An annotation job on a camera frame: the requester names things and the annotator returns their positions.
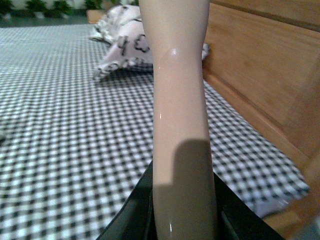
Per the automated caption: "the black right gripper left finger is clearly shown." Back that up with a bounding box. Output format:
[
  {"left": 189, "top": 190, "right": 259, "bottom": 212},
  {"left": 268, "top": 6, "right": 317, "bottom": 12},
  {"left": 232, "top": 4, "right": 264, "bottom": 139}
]
[{"left": 97, "top": 163, "right": 157, "bottom": 240}]

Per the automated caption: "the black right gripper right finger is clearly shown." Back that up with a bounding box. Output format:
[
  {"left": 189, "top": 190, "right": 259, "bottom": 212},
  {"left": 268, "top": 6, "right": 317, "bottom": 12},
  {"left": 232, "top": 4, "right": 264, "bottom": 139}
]
[{"left": 214, "top": 174, "right": 283, "bottom": 240}]

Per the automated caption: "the beige hand brush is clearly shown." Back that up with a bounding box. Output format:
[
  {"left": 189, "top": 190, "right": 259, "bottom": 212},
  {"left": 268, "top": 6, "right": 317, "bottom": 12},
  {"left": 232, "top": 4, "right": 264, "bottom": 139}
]
[{"left": 139, "top": 0, "right": 218, "bottom": 240}]

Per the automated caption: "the black white checkered bedsheet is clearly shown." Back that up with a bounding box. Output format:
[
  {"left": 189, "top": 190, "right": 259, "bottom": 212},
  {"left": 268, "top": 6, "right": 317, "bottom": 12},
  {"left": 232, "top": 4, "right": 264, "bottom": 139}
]
[{"left": 0, "top": 23, "right": 312, "bottom": 240}]

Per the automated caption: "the wooden headboard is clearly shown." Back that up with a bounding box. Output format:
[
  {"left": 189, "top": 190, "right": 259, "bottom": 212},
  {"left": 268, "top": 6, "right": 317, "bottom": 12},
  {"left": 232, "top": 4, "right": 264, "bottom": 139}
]
[{"left": 203, "top": 0, "right": 320, "bottom": 239}]

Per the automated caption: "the white black patterned pillow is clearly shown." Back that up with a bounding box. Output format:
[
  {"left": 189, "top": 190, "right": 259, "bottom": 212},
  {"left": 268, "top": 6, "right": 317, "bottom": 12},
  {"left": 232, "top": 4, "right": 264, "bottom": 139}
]
[{"left": 92, "top": 0, "right": 209, "bottom": 80}]

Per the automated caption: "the small potted plant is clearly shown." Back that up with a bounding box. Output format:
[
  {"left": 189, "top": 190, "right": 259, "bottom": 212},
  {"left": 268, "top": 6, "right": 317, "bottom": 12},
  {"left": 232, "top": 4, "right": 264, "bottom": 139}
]
[
  {"left": 84, "top": 0, "right": 104, "bottom": 10},
  {"left": 25, "top": 0, "right": 47, "bottom": 19},
  {"left": 47, "top": 0, "right": 73, "bottom": 19},
  {"left": 0, "top": 0, "right": 14, "bottom": 19}
]

